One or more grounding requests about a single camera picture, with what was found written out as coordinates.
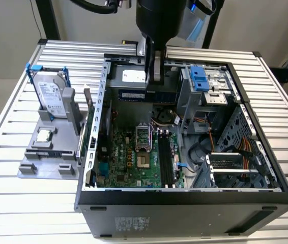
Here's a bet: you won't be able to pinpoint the grey parts rack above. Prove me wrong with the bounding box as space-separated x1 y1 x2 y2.
16 87 90 180

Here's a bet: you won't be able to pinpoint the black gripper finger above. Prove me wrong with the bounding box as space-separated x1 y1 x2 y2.
145 38 165 90

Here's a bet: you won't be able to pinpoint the silver CPU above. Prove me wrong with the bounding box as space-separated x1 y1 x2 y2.
36 129 52 142

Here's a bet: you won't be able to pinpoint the green motherboard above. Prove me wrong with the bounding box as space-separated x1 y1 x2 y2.
97 127 185 189

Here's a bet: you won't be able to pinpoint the metal drive cage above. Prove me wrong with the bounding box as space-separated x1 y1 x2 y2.
177 66 238 134

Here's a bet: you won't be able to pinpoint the grey power supply unit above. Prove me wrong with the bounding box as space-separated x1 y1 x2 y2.
106 65 156 129

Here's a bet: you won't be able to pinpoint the black PC case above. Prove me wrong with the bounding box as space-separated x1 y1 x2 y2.
74 52 288 239

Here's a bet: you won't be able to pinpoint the RAM stick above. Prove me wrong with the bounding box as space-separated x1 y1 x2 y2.
118 89 178 103
38 151 73 157

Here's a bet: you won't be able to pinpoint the metal socket cover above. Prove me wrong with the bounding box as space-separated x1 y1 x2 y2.
135 123 152 153

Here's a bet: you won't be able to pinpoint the graphics card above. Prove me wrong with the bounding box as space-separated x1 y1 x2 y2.
77 84 96 165

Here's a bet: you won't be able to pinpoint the orange yellow red wire bundle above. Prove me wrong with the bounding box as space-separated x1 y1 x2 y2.
237 137 255 178

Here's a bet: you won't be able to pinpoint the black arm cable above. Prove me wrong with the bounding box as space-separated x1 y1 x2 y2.
69 0 134 16

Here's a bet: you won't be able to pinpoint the orange power wires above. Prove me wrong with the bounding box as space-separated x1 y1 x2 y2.
193 115 209 124

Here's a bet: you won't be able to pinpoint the metal disk bay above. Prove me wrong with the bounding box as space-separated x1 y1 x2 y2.
192 151 277 189

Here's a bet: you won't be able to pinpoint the blue drive latch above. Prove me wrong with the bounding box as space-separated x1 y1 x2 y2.
189 65 209 93

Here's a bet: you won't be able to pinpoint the CPU socket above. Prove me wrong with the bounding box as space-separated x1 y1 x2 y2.
136 151 152 170

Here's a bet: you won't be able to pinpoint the black yellow wire loom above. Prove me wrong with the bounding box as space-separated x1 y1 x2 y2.
151 106 185 128

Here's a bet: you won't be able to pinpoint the blue grey board connector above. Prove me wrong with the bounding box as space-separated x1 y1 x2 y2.
98 162 109 177

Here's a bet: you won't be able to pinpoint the hard disk in blue carrier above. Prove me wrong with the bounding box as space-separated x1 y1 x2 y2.
24 63 71 120

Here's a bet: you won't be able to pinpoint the black metal post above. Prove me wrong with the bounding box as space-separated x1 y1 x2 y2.
201 0 226 49
35 0 61 41

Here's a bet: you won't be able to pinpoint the black data cables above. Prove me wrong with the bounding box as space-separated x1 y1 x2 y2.
188 138 211 169

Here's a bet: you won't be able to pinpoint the thin orange wire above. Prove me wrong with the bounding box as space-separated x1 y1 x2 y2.
208 127 216 153

